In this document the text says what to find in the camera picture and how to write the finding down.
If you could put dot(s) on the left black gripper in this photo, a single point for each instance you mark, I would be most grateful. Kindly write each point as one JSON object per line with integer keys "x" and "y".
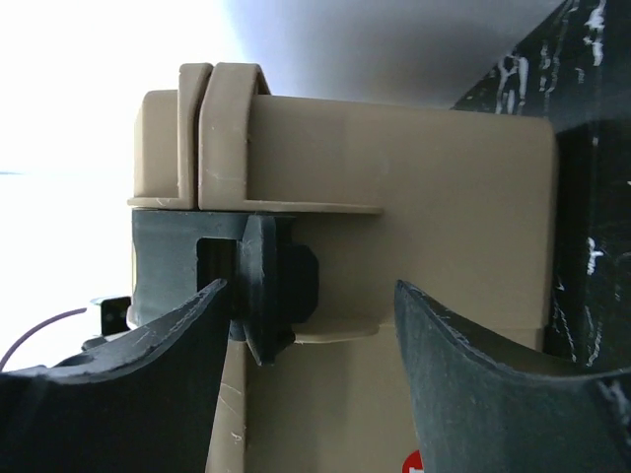
{"x": 111, "y": 315}

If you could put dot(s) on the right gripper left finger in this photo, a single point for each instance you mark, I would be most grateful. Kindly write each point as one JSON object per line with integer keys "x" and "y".
{"x": 144, "y": 402}

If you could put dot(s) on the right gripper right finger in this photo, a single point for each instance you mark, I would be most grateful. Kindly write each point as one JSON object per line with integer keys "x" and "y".
{"x": 484, "y": 403}

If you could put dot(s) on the tan plastic tool box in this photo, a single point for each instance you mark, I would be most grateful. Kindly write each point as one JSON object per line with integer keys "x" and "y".
{"x": 315, "y": 209}

